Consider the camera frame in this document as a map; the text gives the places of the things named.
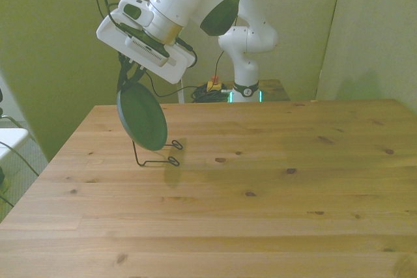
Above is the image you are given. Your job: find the black tripod stand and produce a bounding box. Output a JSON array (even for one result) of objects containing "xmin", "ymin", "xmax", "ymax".
[{"xmin": 93, "ymin": 0, "xmax": 136, "ymax": 105}]

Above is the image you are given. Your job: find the thin emergency stop cable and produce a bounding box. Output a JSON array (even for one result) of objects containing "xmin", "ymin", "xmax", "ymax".
[{"xmin": 214, "ymin": 50, "xmax": 225, "ymax": 79}]

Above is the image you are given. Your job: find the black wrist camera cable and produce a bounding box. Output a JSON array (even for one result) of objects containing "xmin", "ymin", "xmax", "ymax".
[{"xmin": 175, "ymin": 37, "xmax": 198, "ymax": 68}]

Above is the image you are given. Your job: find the white stool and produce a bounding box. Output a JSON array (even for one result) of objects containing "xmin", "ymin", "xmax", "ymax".
[{"xmin": 0, "ymin": 127, "xmax": 30, "ymax": 162}]

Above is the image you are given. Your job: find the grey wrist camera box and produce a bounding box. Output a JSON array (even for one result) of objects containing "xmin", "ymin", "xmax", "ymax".
[{"xmin": 124, "ymin": 23, "xmax": 171, "ymax": 68}]

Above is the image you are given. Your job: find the dark green round plate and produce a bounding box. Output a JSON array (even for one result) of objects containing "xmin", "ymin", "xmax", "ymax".
[{"xmin": 115, "ymin": 82, "xmax": 169, "ymax": 153}]

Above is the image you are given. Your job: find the small wooden side table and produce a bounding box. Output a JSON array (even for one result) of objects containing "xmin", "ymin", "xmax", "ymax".
[{"xmin": 195, "ymin": 79, "xmax": 291, "ymax": 104}]

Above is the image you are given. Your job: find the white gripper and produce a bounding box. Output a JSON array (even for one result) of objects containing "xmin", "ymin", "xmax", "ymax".
[{"xmin": 96, "ymin": 0, "xmax": 198, "ymax": 95}]

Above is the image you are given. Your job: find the black wire plate stand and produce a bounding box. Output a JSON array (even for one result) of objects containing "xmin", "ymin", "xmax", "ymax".
[{"xmin": 131, "ymin": 139, "xmax": 182, "ymax": 168}]

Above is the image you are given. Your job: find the coiled dark cable bundle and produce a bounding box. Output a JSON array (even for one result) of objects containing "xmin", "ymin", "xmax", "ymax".
[{"xmin": 190, "ymin": 85, "xmax": 234, "ymax": 104}]

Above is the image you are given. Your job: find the yellow emergency stop box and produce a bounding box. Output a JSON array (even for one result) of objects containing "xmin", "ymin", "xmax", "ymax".
[{"xmin": 207, "ymin": 76, "xmax": 223, "ymax": 93}]

